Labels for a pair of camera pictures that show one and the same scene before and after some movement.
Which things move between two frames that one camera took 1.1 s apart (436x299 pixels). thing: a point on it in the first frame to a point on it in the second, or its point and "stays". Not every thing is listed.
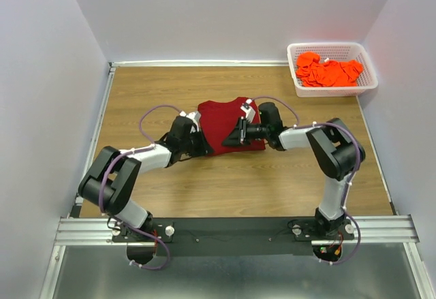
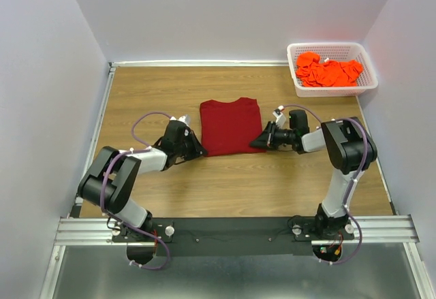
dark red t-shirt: [219, 119] stays
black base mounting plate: [266, 235] stays
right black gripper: [242, 131] to [271, 135]
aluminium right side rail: [375, 154] stays
